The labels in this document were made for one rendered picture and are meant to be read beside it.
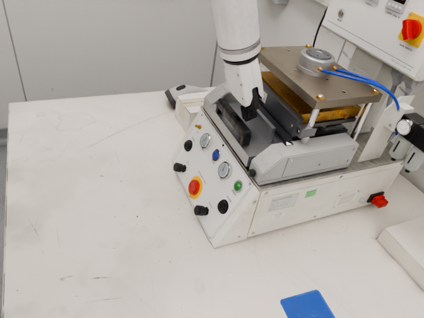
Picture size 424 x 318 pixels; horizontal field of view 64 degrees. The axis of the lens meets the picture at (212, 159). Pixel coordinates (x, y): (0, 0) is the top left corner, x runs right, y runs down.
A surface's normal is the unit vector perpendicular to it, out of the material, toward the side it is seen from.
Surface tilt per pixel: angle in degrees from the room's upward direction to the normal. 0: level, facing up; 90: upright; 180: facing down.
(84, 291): 0
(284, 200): 90
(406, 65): 90
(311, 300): 0
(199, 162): 65
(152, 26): 90
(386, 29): 90
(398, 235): 0
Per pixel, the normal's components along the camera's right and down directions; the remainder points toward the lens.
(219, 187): -0.77, -0.19
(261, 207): 0.39, 0.62
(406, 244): 0.13, -0.77
